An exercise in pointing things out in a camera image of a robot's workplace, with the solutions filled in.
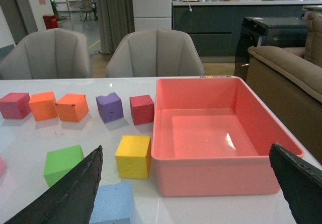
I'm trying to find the magenta foam block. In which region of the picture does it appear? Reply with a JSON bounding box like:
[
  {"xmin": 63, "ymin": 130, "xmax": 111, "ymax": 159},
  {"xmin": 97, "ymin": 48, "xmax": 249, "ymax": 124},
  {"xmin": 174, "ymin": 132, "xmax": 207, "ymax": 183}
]
[{"xmin": 1, "ymin": 93, "xmax": 31, "ymax": 119}]

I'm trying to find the black appliance box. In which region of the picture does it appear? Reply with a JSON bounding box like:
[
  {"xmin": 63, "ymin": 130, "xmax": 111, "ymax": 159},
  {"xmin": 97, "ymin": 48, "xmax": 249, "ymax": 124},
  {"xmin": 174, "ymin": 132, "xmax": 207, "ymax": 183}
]
[{"xmin": 234, "ymin": 17, "xmax": 307, "ymax": 80}]

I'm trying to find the orange block with dark corners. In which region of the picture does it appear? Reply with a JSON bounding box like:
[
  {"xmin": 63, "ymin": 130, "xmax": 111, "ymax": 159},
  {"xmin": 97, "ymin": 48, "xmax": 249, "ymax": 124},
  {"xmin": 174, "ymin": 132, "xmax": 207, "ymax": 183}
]
[{"xmin": 55, "ymin": 93, "xmax": 89, "ymax": 122}]

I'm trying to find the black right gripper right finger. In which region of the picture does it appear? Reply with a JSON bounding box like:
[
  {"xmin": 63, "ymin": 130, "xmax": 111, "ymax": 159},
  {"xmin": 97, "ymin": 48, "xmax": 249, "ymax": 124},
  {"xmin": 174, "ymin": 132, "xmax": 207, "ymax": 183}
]
[{"xmin": 269, "ymin": 143, "xmax": 321, "ymax": 223}]

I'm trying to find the right grey chair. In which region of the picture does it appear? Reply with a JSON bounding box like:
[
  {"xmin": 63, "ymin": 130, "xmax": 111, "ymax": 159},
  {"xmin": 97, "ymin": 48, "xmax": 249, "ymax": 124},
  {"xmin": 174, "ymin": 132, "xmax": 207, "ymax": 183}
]
[{"xmin": 106, "ymin": 28, "xmax": 204, "ymax": 78}]

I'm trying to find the beige sofa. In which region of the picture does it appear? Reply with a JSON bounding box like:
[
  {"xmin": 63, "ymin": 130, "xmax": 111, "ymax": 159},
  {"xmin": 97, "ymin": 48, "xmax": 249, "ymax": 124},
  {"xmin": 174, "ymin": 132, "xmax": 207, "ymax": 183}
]
[{"xmin": 246, "ymin": 12, "xmax": 321, "ymax": 162}]

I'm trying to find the yellow foam block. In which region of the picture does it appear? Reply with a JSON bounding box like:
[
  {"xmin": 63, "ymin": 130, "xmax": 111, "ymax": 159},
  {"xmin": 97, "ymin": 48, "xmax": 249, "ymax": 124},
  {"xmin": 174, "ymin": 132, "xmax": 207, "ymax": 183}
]
[{"xmin": 115, "ymin": 135, "xmax": 151, "ymax": 179}]

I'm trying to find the grey curtain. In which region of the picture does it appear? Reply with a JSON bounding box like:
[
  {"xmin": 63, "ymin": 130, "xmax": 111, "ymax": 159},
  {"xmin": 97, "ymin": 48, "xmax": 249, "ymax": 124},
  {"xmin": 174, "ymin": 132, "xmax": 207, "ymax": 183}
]
[{"xmin": 96, "ymin": 0, "xmax": 135, "ymax": 54}]

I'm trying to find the pink plastic bin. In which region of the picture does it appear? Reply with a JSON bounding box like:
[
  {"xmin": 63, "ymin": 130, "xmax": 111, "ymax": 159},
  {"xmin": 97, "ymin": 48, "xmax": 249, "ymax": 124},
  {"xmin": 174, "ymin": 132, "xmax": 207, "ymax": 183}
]
[{"xmin": 151, "ymin": 78, "xmax": 304, "ymax": 197}]

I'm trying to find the dark red foam block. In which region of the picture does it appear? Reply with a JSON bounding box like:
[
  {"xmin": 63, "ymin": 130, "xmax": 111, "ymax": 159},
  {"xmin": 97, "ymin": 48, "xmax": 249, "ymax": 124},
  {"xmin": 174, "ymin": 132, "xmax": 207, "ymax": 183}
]
[{"xmin": 129, "ymin": 95, "xmax": 154, "ymax": 125}]

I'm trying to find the notched purple foam block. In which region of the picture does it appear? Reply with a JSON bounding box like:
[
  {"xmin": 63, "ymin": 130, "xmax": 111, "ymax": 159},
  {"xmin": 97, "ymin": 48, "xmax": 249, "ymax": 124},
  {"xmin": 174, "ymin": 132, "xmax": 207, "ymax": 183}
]
[{"xmin": 96, "ymin": 92, "xmax": 124, "ymax": 123}]

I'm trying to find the green foam block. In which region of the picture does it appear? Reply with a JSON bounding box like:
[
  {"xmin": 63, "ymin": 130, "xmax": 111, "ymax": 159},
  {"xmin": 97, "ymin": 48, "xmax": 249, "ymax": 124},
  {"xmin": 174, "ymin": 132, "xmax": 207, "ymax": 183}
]
[{"xmin": 43, "ymin": 145, "xmax": 84, "ymax": 187}]

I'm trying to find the coloured button strip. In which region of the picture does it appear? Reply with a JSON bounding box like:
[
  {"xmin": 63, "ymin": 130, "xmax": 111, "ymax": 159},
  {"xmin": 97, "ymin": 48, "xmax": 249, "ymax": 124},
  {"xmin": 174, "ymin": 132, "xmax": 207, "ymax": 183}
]
[{"xmin": 200, "ymin": 76, "xmax": 232, "ymax": 79}]

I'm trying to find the orange foam block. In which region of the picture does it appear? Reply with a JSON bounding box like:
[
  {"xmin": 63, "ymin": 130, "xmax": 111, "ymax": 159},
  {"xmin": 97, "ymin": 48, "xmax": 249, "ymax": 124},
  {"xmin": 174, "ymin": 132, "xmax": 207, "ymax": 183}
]
[{"xmin": 29, "ymin": 92, "xmax": 58, "ymax": 121}]

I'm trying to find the grey chair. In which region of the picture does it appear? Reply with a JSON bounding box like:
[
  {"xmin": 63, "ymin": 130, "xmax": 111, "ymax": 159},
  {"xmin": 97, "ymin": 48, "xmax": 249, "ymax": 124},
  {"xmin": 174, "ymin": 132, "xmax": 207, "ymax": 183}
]
[
  {"xmin": 1, "ymin": 28, "xmax": 92, "ymax": 80},
  {"xmin": 106, "ymin": 28, "xmax": 204, "ymax": 78}
]

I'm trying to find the red bin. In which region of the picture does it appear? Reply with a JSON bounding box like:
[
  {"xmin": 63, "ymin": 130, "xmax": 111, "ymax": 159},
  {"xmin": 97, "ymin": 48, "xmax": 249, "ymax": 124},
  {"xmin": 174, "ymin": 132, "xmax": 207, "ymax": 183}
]
[{"xmin": 43, "ymin": 15, "xmax": 58, "ymax": 30}]

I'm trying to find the light blue foam block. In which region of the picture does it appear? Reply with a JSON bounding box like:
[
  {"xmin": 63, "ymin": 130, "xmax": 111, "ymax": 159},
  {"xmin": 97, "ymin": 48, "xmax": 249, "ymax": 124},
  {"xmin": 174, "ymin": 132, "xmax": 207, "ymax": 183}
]
[{"xmin": 90, "ymin": 182, "xmax": 136, "ymax": 223}]

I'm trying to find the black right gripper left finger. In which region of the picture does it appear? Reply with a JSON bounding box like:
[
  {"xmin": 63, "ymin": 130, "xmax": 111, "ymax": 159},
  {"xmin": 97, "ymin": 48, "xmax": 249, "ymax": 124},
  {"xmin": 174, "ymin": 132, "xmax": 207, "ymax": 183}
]
[{"xmin": 6, "ymin": 146, "xmax": 103, "ymax": 223}]

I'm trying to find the white cabinet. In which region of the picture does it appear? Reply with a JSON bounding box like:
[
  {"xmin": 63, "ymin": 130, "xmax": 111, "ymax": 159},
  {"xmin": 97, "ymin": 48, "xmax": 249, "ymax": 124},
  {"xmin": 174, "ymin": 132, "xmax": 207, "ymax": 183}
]
[{"xmin": 132, "ymin": 0, "xmax": 172, "ymax": 31}]

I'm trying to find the left grey chair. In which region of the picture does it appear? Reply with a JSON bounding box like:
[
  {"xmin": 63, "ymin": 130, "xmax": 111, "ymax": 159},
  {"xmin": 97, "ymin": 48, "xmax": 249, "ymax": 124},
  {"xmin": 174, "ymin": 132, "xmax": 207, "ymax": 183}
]
[{"xmin": 1, "ymin": 28, "xmax": 92, "ymax": 80}]

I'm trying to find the dark kitchen counter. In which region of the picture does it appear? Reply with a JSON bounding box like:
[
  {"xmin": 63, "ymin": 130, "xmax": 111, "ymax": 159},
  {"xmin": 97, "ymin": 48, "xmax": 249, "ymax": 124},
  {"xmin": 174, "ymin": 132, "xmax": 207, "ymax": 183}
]
[{"xmin": 172, "ymin": 0, "xmax": 321, "ymax": 57}]

